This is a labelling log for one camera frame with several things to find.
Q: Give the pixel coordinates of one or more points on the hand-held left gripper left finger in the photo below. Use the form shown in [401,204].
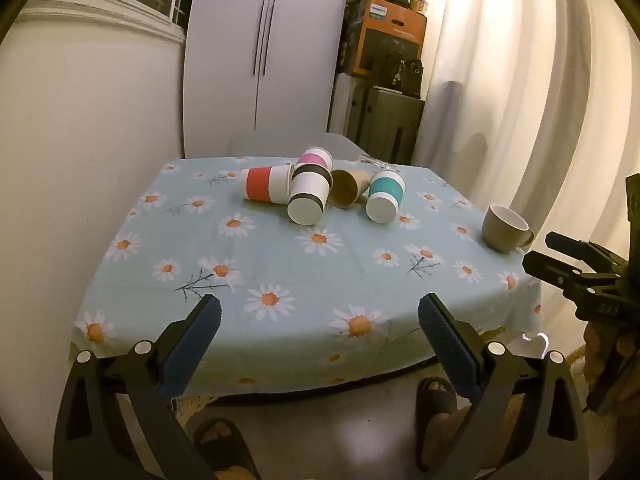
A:
[192,347]

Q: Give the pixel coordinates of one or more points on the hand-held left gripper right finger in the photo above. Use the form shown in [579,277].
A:
[450,350]

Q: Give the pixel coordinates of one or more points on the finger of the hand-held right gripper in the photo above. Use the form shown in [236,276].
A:
[575,247]
[555,270]

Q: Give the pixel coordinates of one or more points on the teal band paper cup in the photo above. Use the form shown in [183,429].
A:
[384,197]

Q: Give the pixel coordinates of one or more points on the red band paper cup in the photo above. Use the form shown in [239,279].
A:
[260,183]

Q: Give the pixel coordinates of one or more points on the black band paper cup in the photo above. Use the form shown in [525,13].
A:
[307,200]

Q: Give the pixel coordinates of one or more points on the plain brown paper cup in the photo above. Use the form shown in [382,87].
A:
[345,187]

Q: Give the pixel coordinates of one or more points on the pink band paper cup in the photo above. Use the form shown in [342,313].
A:
[316,159]

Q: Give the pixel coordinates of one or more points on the person's right hand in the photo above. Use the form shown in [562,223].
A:
[595,355]

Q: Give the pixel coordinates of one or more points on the beige shaggy rug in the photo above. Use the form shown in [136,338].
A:
[192,407]

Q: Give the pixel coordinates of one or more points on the person's right foot in sandal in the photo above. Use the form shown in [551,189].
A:
[442,410]

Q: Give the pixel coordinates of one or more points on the person's foot in sandal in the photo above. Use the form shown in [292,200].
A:
[442,410]
[222,442]

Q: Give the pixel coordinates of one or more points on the beige ceramic mug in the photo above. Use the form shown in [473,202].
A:
[502,227]

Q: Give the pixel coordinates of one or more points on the person's left foot in sandal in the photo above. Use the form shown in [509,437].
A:
[222,442]

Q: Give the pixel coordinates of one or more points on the blue daisy print tablecloth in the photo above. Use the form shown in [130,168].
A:
[280,270]

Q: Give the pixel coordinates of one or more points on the cream curtain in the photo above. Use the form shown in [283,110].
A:
[525,85]

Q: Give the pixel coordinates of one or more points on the clear plastic wrapper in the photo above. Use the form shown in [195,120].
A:
[377,161]

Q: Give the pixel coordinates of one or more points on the dark cabinet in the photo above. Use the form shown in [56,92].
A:
[387,120]

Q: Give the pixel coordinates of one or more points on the grey chair back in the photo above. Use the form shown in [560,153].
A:
[295,142]

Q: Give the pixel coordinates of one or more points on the black bag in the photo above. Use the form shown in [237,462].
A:
[400,75]

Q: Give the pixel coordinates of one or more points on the orange cardboard box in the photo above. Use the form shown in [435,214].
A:
[385,35]

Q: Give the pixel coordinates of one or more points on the white wardrobe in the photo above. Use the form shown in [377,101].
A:
[230,60]

